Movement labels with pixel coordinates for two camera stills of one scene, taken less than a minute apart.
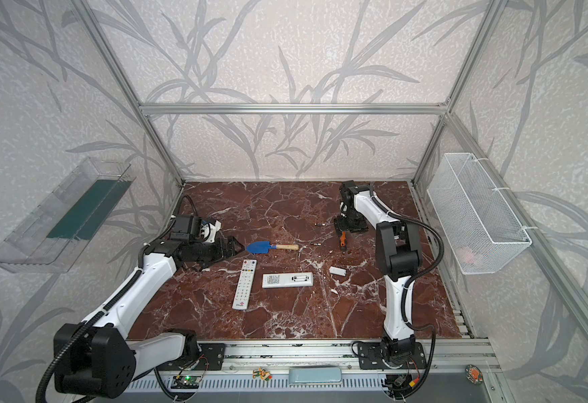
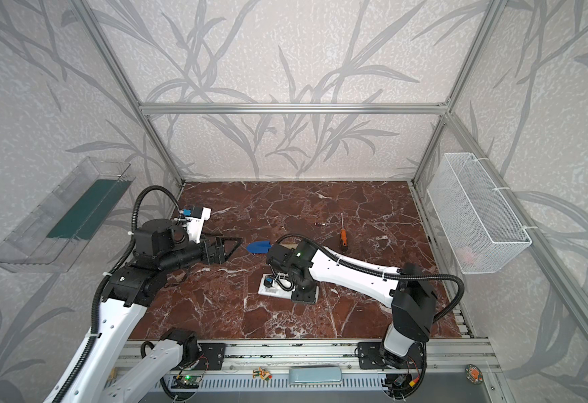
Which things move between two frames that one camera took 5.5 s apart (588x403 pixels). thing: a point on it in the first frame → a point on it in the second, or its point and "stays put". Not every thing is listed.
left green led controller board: [186, 382] stays put
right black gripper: [348, 224] → [304, 294]
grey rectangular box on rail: [315, 375] stays put
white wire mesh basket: [478, 224] stays put
